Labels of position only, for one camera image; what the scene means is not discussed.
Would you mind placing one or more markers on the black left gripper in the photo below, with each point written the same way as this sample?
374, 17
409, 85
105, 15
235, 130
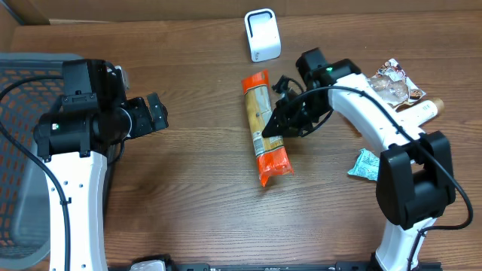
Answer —
151, 114

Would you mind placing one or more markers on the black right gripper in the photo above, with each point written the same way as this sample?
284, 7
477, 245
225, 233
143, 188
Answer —
292, 114

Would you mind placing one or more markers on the teal snack wrapper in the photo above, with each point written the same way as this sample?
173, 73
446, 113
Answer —
366, 166

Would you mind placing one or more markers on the clear plastic pouch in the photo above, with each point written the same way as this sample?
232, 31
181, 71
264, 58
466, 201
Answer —
393, 85

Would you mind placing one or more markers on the white tube with gold cap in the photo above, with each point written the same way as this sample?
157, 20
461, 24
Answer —
422, 112

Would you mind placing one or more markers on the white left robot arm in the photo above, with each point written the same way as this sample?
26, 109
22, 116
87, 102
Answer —
73, 143

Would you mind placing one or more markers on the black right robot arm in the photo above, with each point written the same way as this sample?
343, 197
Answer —
414, 183

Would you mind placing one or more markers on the white barcode scanner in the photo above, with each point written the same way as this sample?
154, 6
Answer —
262, 34

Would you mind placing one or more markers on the grey plastic mesh basket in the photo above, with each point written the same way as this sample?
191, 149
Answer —
31, 85

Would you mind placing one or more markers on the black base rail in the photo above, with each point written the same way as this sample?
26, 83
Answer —
166, 263

